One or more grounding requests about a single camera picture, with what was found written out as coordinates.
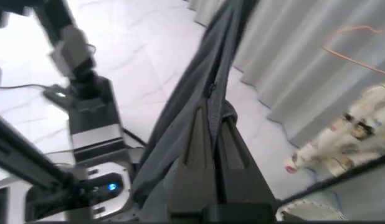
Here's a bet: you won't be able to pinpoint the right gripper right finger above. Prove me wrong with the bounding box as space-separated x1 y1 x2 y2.
202 116 278 223

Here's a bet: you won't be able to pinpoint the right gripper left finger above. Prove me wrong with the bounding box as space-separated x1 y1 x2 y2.
166 98 218 223

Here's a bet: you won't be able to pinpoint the dark blue garment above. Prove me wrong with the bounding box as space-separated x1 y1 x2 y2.
130 0 260 223

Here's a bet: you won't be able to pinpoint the cream printed shorts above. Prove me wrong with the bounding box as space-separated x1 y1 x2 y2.
283 80 385 178

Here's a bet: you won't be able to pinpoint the pink clothes hanger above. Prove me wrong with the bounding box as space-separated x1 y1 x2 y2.
321 24 385 77

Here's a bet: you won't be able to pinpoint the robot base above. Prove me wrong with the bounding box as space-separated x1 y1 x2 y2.
0 0 147 223

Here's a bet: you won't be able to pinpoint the black clothes rack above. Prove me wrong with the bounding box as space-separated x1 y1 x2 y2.
277 151 385 207

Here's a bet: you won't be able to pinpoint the white curtain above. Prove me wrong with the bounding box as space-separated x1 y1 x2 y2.
186 0 385 149

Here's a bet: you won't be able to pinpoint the black cable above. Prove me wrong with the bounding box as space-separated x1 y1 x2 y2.
121 126 148 147
0 82 49 91

